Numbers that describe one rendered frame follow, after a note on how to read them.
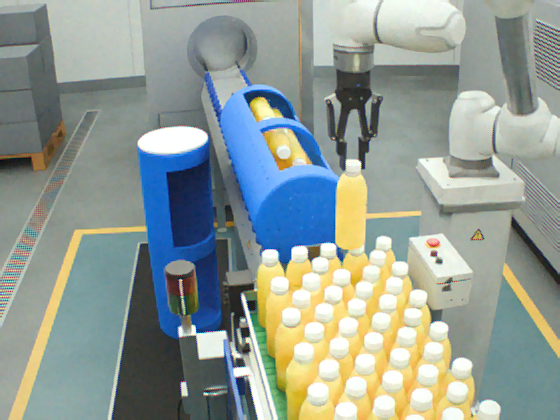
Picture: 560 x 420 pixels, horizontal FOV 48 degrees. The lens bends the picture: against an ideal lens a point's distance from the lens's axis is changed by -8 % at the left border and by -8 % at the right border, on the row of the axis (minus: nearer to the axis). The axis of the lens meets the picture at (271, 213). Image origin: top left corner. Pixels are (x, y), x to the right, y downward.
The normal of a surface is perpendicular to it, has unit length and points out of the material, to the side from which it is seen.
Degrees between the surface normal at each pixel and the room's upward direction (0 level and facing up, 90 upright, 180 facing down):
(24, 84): 90
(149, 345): 0
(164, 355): 0
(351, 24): 93
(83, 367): 0
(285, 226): 90
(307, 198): 90
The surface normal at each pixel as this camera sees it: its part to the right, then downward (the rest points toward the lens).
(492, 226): 0.07, 0.46
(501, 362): -0.02, -0.89
